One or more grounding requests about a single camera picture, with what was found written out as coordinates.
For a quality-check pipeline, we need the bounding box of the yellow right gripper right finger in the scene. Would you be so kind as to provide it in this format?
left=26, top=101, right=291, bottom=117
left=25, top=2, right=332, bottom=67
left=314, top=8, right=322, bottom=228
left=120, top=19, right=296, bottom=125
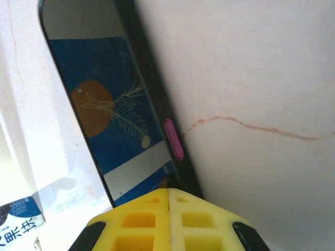
left=169, top=188, right=271, bottom=251

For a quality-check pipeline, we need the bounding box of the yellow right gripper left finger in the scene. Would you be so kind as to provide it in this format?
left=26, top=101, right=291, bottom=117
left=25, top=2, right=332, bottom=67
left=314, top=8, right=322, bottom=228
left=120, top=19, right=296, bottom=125
left=67, top=188, right=171, bottom=251

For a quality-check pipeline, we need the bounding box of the black phone case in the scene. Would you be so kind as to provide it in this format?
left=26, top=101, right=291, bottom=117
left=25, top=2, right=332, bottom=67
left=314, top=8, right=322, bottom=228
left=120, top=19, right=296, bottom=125
left=37, top=0, right=204, bottom=209

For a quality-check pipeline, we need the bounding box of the purple smartphone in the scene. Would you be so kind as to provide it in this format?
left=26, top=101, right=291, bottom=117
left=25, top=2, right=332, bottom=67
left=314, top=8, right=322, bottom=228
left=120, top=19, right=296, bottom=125
left=41, top=0, right=185, bottom=207

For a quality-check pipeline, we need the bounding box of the blue white printed carton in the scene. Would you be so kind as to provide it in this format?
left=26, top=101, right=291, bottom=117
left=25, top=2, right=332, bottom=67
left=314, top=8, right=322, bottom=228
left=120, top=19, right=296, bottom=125
left=0, top=188, right=79, bottom=251

